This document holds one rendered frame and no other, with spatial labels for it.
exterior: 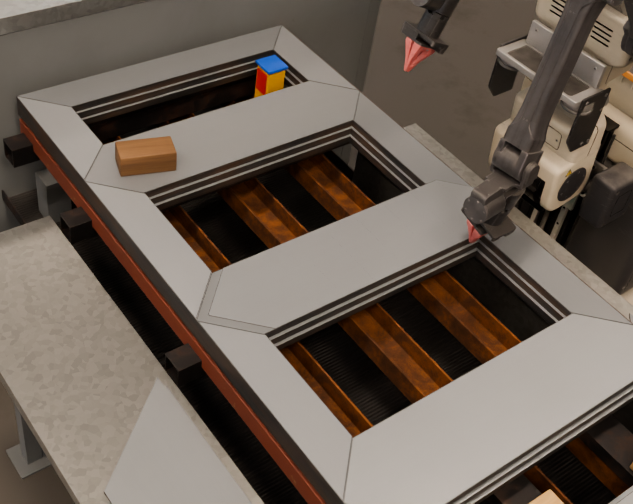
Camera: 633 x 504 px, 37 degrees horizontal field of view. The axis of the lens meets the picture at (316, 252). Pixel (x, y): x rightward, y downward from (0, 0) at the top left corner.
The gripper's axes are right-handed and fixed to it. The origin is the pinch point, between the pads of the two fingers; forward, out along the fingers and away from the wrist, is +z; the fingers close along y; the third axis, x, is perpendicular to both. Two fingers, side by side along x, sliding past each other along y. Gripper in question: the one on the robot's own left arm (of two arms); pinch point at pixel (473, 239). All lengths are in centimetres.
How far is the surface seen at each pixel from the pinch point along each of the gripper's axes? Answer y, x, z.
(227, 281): -15, -52, 3
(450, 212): -8.6, 1.6, 2.3
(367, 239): -10.8, -20.1, 2.6
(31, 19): -92, -56, 5
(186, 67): -79, -22, 19
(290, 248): -16.2, -35.8, 3.7
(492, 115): -85, 142, 112
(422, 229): -7.5, -7.6, 2.0
